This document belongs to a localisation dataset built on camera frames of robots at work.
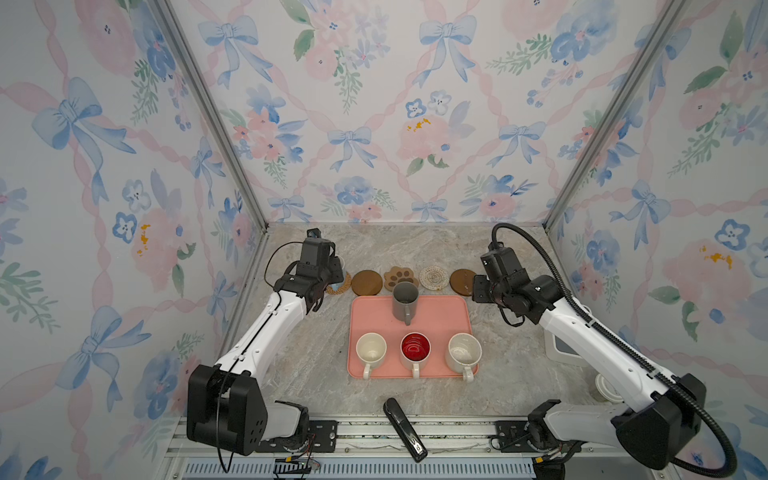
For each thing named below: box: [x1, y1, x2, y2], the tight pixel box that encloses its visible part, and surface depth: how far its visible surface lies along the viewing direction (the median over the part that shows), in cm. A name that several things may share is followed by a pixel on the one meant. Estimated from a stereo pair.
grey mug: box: [392, 281, 419, 326], surface depth 88 cm
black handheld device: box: [383, 397, 428, 463], surface depth 72 cm
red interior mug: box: [400, 331, 432, 379], surface depth 83 cm
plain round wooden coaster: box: [351, 270, 383, 296], surface depth 105 cm
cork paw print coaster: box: [384, 266, 419, 292], surface depth 106 cm
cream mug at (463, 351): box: [445, 332, 482, 383], surface depth 83 cm
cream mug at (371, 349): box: [356, 332, 387, 380], surface depth 82 cm
